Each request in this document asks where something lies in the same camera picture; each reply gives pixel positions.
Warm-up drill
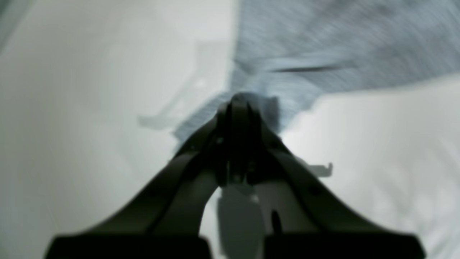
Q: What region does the grey t-shirt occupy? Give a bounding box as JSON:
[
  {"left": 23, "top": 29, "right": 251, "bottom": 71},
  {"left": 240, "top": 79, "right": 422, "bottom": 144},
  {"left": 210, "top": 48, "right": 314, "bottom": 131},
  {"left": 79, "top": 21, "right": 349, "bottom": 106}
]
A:
[{"left": 174, "top": 0, "right": 460, "bottom": 142}]

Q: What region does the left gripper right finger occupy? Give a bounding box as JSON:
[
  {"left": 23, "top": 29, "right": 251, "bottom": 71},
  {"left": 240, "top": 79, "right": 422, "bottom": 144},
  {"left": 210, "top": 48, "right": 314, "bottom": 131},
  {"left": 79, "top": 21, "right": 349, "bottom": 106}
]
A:
[{"left": 237, "top": 95, "right": 426, "bottom": 259}]

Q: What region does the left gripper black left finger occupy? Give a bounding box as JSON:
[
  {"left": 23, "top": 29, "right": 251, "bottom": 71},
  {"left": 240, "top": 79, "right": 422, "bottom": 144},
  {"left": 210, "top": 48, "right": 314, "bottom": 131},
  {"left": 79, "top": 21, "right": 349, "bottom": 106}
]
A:
[{"left": 46, "top": 97, "right": 237, "bottom": 259}]

